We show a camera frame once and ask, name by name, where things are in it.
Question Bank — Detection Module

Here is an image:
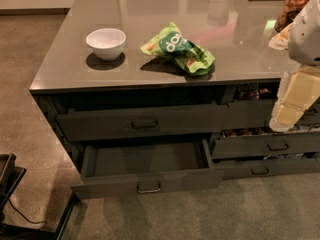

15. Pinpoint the dark grey drawer cabinet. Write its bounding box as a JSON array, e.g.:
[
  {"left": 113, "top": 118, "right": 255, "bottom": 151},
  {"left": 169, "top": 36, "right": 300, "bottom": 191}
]
[{"left": 28, "top": 0, "right": 320, "bottom": 201}]

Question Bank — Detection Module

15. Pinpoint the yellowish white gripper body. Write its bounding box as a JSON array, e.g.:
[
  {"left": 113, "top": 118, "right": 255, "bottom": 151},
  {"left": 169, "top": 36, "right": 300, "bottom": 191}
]
[{"left": 269, "top": 65, "right": 320, "bottom": 132}]

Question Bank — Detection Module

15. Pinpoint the drawer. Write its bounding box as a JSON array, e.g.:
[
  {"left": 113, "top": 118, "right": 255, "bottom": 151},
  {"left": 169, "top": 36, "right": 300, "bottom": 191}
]
[
  {"left": 214, "top": 157, "right": 320, "bottom": 180},
  {"left": 56, "top": 104, "right": 228, "bottom": 142},
  {"left": 72, "top": 139, "right": 223, "bottom": 200},
  {"left": 223, "top": 99, "right": 320, "bottom": 129},
  {"left": 211, "top": 132, "right": 320, "bottom": 159}
]

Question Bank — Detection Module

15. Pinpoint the black cable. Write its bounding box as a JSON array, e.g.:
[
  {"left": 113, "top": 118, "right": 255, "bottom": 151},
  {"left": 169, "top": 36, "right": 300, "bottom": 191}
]
[{"left": 5, "top": 197, "right": 48, "bottom": 230}]

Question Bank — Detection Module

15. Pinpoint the black stand frame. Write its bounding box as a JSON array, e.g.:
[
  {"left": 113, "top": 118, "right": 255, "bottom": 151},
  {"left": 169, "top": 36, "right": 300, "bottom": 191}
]
[{"left": 0, "top": 153, "right": 78, "bottom": 240}]

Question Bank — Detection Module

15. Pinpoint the green snack bag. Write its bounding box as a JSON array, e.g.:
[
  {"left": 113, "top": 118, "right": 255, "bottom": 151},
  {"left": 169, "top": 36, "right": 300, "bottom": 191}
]
[{"left": 140, "top": 22, "right": 215, "bottom": 76}]

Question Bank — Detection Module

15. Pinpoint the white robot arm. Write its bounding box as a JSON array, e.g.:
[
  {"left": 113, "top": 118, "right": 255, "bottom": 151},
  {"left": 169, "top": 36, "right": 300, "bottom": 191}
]
[{"left": 269, "top": 0, "right": 320, "bottom": 132}]

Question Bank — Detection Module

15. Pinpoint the glass jar of nuts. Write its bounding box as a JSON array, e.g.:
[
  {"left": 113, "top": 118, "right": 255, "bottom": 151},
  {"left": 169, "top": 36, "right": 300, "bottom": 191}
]
[{"left": 275, "top": 0, "right": 309, "bottom": 32}]

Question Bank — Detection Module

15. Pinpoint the white ceramic bowl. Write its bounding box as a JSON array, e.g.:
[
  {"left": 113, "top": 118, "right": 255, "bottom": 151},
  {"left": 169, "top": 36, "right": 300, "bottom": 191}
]
[{"left": 86, "top": 28, "right": 126, "bottom": 61}]

